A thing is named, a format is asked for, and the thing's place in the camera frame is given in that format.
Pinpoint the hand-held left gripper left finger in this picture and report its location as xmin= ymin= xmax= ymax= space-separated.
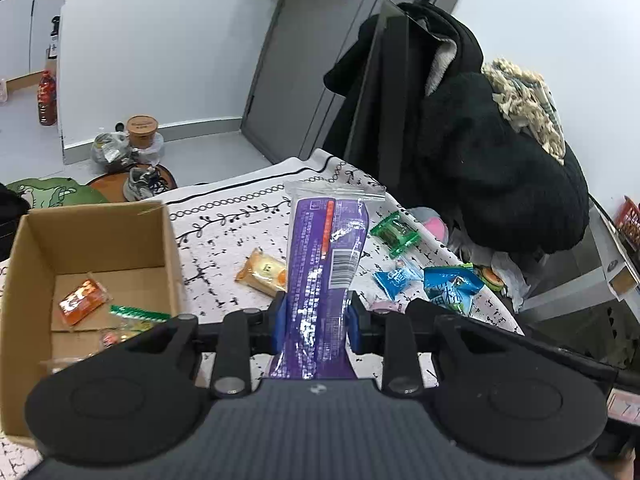
xmin=125 ymin=292 xmax=289 ymax=399

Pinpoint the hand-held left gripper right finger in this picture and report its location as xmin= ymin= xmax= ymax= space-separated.
xmin=345 ymin=291 xmax=502 ymax=397

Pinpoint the purple snack packet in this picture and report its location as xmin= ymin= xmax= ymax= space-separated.
xmin=267 ymin=180 xmax=387 ymax=381

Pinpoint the large green snack packet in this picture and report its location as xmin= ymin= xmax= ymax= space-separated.
xmin=109 ymin=304 xmax=172 ymax=324

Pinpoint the red white snack packet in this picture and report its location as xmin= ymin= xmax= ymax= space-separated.
xmin=100 ymin=327 xmax=152 ymax=350

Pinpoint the orange snack packet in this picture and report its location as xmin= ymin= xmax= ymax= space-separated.
xmin=58 ymin=277 xmax=112 ymax=329

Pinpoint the brown cardboard box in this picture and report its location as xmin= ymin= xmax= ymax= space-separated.
xmin=0 ymin=200 xmax=187 ymax=442

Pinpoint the tan cake snack packet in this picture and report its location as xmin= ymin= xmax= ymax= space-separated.
xmin=234 ymin=248 xmax=289 ymax=297

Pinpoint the small blue snack packet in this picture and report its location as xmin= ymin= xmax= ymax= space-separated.
xmin=373 ymin=264 xmax=424 ymax=302

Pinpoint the small green snack packet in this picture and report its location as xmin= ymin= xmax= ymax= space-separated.
xmin=369 ymin=212 xmax=422 ymax=259

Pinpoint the white patterned tablecloth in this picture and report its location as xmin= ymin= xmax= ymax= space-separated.
xmin=0 ymin=147 xmax=527 ymax=462

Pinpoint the pink soft item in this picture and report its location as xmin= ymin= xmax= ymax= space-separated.
xmin=416 ymin=207 xmax=452 ymax=242

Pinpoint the burger shaped toy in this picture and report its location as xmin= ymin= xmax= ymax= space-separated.
xmin=479 ymin=267 xmax=504 ymax=292

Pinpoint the white crumpled plastic bag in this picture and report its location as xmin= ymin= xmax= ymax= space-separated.
xmin=487 ymin=251 xmax=532 ymax=308

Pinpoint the grey white sneaker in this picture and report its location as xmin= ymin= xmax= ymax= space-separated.
xmin=122 ymin=164 xmax=172 ymax=203

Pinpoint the black coat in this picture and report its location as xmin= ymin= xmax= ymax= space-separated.
xmin=323 ymin=2 xmax=591 ymax=255

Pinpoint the round brown mat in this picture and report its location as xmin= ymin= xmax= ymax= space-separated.
xmin=89 ymin=164 xmax=179 ymax=204

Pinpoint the black chair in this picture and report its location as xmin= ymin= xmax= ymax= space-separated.
xmin=345 ymin=0 xmax=412 ymax=192

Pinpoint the brown instant noodle cup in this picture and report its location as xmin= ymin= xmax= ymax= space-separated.
xmin=125 ymin=115 xmax=160 ymax=151

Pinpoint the grey plastic bag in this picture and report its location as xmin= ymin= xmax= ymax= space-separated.
xmin=91 ymin=131 xmax=133 ymax=165

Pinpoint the green printed cushion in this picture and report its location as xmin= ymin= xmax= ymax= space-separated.
xmin=7 ymin=178 xmax=109 ymax=209

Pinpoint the white side shelf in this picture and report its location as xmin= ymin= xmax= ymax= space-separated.
xmin=520 ymin=195 xmax=640 ymax=311

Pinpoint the grey door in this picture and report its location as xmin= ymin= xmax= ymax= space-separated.
xmin=241 ymin=0 xmax=460 ymax=166

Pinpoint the beige fringed scarf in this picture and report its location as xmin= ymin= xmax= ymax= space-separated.
xmin=482 ymin=58 xmax=568 ymax=166

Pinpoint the red box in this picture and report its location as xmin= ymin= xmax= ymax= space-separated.
xmin=613 ymin=196 xmax=640 ymax=252

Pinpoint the red liquid bottle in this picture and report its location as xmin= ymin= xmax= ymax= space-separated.
xmin=37 ymin=70 xmax=59 ymax=126

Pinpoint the black spray bottle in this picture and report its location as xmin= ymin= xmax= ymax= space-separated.
xmin=47 ymin=14 xmax=64 ymax=62

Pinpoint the white kitchen cabinet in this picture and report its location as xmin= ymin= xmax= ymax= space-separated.
xmin=0 ymin=0 xmax=69 ymax=81

